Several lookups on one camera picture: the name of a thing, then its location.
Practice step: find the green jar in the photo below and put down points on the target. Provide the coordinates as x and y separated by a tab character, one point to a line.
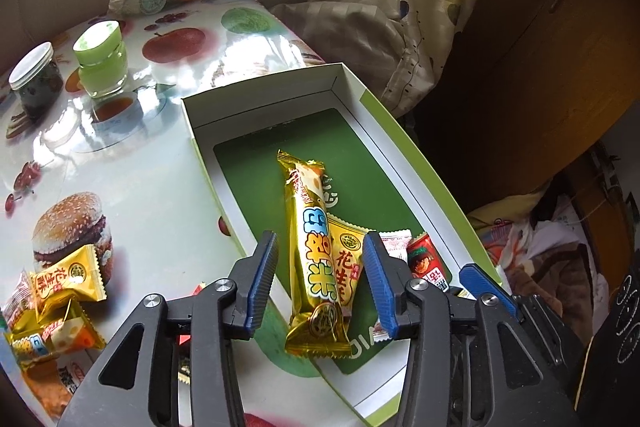
100	62

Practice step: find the fruit print table cover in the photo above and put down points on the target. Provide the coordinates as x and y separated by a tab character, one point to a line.
150	147

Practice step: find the red snack packet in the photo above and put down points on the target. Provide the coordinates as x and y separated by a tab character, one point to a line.
425	257

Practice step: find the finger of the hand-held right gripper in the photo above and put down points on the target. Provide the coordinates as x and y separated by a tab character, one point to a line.
480	279

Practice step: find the green cardboard box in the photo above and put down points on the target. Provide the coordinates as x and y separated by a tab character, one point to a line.
250	167

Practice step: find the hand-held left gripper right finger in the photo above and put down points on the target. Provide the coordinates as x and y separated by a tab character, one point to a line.
380	287

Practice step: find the long gold snack bar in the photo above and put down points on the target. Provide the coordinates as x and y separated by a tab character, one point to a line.
50	343
315	257

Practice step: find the dark jar with clear lid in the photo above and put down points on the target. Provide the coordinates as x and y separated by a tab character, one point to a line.
37	82

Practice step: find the heap of clothes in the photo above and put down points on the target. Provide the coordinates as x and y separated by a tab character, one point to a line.
545	237

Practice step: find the wooden cabinet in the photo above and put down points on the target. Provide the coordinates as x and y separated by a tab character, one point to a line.
540	57

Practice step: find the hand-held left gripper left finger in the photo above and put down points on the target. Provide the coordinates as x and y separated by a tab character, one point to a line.
262	282

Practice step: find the pink white candy packet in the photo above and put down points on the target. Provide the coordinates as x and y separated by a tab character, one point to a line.
396	241
17	299

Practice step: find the yellow candy packet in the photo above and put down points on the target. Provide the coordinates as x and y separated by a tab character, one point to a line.
70	277
347	252
57	313

